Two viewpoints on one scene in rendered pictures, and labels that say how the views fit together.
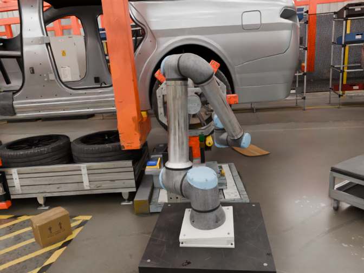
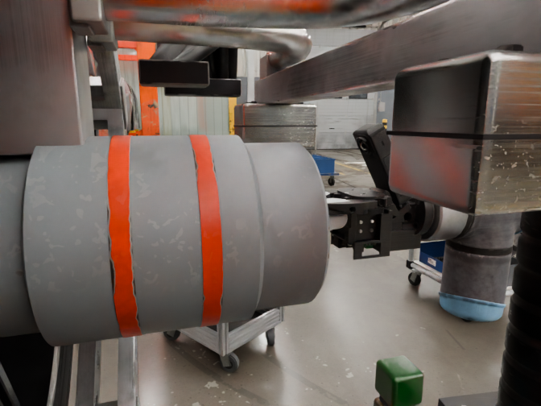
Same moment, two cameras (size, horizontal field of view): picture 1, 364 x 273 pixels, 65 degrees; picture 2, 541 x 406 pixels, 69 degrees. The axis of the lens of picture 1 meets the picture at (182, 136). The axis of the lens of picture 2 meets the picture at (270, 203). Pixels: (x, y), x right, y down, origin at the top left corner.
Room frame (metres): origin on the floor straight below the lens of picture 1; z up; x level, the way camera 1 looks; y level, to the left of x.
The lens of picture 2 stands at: (2.22, 0.19, 0.93)
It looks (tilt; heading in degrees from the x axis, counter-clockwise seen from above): 12 degrees down; 252
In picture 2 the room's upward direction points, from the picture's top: straight up
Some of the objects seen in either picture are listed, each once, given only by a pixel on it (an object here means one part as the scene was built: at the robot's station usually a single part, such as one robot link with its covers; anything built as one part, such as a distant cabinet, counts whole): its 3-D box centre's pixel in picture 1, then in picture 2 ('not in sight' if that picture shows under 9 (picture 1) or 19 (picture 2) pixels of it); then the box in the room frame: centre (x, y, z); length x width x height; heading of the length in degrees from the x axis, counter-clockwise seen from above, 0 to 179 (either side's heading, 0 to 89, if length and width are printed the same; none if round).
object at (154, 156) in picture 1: (163, 163); not in sight; (2.56, 0.20, 0.26); 0.42 x 0.18 x 0.35; 178
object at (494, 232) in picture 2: (220, 119); (479, 207); (1.75, -0.25, 0.81); 0.12 x 0.09 x 0.10; 178
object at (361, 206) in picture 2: not in sight; (348, 205); (1.98, -0.23, 0.83); 0.09 x 0.05 x 0.02; 5
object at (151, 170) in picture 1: (175, 166); not in sight; (1.97, 0.06, 0.44); 0.43 x 0.17 x 0.03; 88
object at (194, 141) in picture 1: (194, 144); not in sight; (2.32, -0.10, 0.48); 0.16 x 0.12 x 0.17; 178
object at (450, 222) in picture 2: not in sight; (428, 208); (1.84, -0.25, 0.81); 0.10 x 0.05 x 0.09; 88
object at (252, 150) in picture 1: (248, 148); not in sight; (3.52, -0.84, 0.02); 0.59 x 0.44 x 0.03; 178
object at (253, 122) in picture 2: not in sight; (274, 124); (2.07, -0.26, 0.93); 0.09 x 0.05 x 0.05; 178
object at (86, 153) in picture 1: (108, 148); not in sight; (2.74, 0.74, 0.39); 0.66 x 0.66 x 0.24
